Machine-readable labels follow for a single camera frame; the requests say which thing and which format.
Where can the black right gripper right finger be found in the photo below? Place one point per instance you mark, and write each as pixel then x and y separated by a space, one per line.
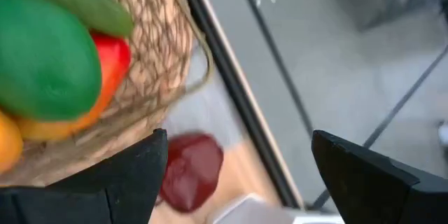
pixel 367 192

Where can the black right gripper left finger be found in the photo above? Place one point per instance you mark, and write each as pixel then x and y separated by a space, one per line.
pixel 105 196

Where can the dark red apple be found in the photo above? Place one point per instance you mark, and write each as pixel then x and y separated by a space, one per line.
pixel 192 171

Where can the yellow bell pepper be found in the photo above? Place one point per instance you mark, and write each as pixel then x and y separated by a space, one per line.
pixel 8 143

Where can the dark green round fruit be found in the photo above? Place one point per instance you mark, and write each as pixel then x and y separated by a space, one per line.
pixel 45 59

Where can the green cucumber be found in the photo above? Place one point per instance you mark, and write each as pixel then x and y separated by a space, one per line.
pixel 80 0

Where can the grey placemat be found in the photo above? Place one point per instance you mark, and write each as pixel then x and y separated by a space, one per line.
pixel 206 112

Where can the orange-red mango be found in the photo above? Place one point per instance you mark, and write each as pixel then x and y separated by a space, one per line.
pixel 113 63

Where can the round woven straw mat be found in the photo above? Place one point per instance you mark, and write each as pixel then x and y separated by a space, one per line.
pixel 154 42

